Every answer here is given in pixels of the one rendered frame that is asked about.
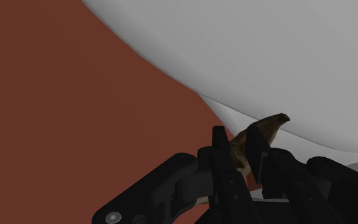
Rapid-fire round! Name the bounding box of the white toilet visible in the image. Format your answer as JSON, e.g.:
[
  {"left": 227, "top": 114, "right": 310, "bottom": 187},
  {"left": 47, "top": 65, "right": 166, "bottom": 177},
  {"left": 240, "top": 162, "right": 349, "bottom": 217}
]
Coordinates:
[{"left": 81, "top": 0, "right": 358, "bottom": 200}]

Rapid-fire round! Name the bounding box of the brown curved object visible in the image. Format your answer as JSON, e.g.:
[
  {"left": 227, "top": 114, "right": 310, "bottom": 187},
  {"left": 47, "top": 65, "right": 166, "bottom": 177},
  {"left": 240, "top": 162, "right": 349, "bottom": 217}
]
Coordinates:
[{"left": 196, "top": 113, "right": 291, "bottom": 206}]

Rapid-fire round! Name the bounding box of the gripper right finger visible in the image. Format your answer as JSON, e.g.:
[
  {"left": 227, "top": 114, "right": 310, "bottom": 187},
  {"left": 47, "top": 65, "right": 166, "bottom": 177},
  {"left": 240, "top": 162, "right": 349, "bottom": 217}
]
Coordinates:
[{"left": 244, "top": 123, "right": 358, "bottom": 224}]

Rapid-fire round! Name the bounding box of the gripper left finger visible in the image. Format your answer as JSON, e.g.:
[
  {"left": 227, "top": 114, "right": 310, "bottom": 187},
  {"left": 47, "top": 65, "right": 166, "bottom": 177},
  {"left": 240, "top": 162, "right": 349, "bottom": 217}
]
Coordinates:
[{"left": 92, "top": 125, "right": 262, "bottom": 224}]

